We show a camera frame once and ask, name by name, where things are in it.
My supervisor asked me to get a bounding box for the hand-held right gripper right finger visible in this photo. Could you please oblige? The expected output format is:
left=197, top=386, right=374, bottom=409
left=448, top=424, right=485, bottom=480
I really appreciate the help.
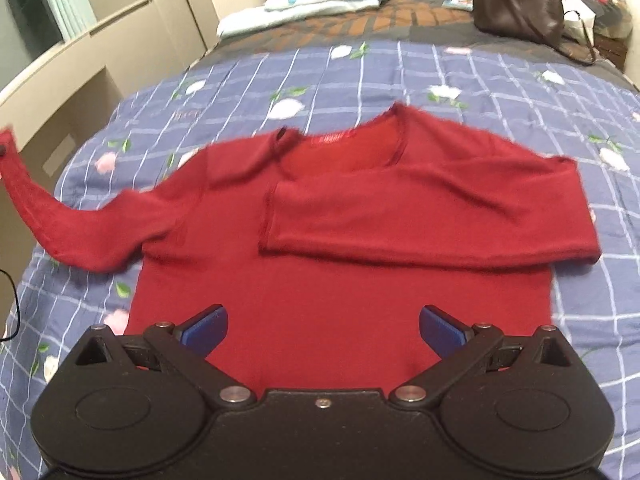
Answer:
left=389, top=304, right=584, bottom=407

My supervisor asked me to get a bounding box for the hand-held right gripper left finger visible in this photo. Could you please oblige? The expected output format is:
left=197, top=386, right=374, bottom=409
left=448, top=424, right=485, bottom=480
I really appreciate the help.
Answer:
left=72, top=304, right=257, bottom=409

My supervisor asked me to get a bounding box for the red knit sweater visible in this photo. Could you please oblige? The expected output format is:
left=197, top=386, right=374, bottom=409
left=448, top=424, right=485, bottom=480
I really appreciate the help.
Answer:
left=0, top=102, right=604, bottom=402

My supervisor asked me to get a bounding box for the plastic bag of clothes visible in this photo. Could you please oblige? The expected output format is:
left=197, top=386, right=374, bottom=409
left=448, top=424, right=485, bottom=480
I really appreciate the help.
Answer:
left=567, top=0, right=637, bottom=41

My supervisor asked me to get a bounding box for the blue floral checked blanket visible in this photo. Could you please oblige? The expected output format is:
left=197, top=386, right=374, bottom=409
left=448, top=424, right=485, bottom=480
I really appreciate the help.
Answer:
left=0, top=42, right=640, bottom=480

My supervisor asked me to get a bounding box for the dark brown quilted bedspread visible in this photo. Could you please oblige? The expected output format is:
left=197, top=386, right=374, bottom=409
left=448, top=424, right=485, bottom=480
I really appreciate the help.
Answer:
left=207, top=0, right=640, bottom=93

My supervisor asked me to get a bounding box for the beige wardrobe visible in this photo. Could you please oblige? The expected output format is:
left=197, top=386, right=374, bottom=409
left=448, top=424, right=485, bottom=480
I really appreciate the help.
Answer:
left=0, top=0, right=222, bottom=281

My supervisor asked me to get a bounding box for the brown wooden nightstand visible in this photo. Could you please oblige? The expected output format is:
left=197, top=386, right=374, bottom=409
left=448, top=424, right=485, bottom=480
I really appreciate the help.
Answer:
left=595, top=35, right=632, bottom=72

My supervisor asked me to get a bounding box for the brown leather handbag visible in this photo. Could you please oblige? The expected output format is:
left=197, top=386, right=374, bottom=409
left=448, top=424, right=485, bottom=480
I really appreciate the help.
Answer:
left=471, top=0, right=599, bottom=66

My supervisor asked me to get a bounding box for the folded white light-blue bedding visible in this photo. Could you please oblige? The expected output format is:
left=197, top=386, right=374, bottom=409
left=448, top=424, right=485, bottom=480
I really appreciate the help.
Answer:
left=217, top=0, right=390, bottom=39

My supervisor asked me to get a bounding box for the white paper shopping bag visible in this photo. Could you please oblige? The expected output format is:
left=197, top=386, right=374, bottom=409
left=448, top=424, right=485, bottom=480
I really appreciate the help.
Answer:
left=500, top=0, right=597, bottom=47

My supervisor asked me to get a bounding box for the black cable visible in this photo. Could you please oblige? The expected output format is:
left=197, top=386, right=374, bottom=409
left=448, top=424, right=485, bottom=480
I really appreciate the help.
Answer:
left=0, top=268, right=21, bottom=344

